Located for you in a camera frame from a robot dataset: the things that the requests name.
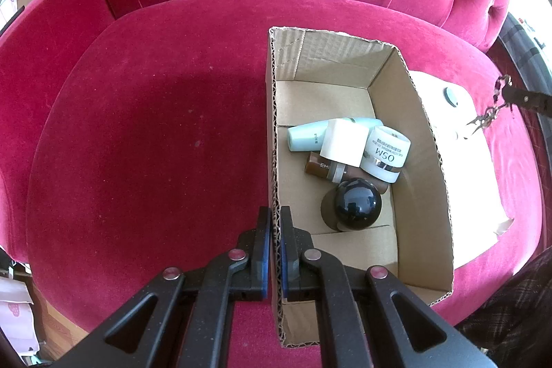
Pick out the metal key bunch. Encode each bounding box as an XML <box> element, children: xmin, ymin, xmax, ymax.
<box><xmin>465</xmin><ymin>75</ymin><xmax>512</xmax><ymax>138</ymax></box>

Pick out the blue key fob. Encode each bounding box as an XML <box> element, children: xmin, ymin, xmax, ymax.
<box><xmin>443</xmin><ymin>86</ymin><xmax>460</xmax><ymax>107</ymax></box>

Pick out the black round-top bottle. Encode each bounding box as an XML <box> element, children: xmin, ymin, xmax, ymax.
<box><xmin>321</xmin><ymin>178</ymin><xmax>382</xmax><ymax>232</ymax></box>

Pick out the white cosmetic jar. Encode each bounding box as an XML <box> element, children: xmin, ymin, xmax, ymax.
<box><xmin>360</xmin><ymin>125</ymin><xmax>412</xmax><ymax>184</ymax></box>

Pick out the brown cosmetic tube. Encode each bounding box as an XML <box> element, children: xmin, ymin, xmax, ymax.
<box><xmin>305</xmin><ymin>152</ymin><xmax>389</xmax><ymax>194</ymax></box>

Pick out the cardboard box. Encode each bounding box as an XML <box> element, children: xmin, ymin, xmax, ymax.
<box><xmin>266</xmin><ymin>25</ymin><xmax>456</xmax><ymax>349</ymax></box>

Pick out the white charger plug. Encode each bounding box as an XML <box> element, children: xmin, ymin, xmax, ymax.
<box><xmin>320</xmin><ymin>119</ymin><xmax>369</xmax><ymax>167</ymax></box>

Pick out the light blue cosmetic tube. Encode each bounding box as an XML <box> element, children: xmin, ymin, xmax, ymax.
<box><xmin>287</xmin><ymin>118</ymin><xmax>383</xmax><ymax>152</ymax></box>

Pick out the dark cabinet with clutter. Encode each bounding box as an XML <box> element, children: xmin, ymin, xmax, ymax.
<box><xmin>496</xmin><ymin>13</ymin><xmax>551</xmax><ymax>95</ymax></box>

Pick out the beige paper sheet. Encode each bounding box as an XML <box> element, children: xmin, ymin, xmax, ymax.
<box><xmin>410</xmin><ymin>71</ymin><xmax>514</xmax><ymax>268</ymax></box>

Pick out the red velvet tufted sofa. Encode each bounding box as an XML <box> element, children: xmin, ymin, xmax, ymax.
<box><xmin>0</xmin><ymin>0</ymin><xmax>551</xmax><ymax>335</ymax></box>

